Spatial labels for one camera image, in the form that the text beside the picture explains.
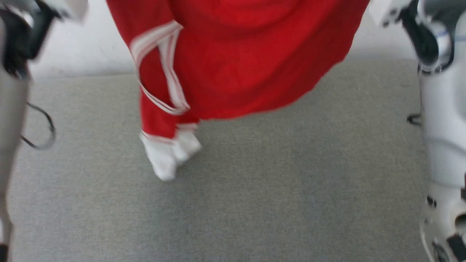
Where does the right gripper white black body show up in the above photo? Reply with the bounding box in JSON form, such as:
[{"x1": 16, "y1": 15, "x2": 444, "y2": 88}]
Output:
[{"x1": 369, "y1": 0, "x2": 412, "y2": 28}]

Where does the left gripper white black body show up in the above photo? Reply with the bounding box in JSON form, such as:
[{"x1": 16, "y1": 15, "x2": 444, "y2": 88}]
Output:
[{"x1": 39, "y1": 0, "x2": 88, "y2": 20}]

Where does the red jersey with white trim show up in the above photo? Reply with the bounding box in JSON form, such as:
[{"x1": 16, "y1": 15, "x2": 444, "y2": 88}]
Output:
[{"x1": 106, "y1": 0, "x2": 370, "y2": 182}]

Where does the grey-green fabric sofa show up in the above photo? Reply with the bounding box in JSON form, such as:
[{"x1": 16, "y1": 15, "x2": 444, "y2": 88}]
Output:
[{"x1": 7, "y1": 59, "x2": 432, "y2": 262}]

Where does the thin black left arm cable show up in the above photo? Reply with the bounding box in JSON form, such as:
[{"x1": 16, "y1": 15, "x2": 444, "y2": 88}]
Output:
[{"x1": 20, "y1": 102, "x2": 57, "y2": 150}]

